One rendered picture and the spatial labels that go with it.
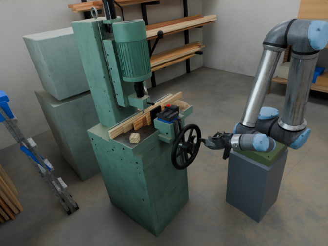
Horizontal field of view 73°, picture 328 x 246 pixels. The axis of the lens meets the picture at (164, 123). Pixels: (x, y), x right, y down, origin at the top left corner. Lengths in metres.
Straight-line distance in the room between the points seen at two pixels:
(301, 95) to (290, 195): 1.17
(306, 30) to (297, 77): 0.23
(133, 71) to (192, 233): 1.30
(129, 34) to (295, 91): 0.90
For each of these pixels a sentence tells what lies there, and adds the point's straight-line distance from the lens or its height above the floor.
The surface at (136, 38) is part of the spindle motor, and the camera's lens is 1.23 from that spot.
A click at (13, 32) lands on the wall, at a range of 3.42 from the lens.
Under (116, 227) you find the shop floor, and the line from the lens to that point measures 2.05.
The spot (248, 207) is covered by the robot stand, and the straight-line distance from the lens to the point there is 1.98.
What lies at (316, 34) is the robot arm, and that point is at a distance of 1.18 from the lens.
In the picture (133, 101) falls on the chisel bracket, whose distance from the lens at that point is 1.43.
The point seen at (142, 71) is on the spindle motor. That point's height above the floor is 1.25.
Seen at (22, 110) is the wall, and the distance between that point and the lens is 3.59.
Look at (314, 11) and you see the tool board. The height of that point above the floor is 1.15.
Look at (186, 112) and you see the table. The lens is 1.56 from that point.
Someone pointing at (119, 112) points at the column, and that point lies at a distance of 1.57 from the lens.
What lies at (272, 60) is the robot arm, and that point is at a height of 1.27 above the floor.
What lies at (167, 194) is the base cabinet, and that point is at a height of 0.33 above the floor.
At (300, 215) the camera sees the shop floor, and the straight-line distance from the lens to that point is 2.18.
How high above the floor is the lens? 1.63
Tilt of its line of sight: 31 degrees down
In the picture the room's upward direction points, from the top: 7 degrees counter-clockwise
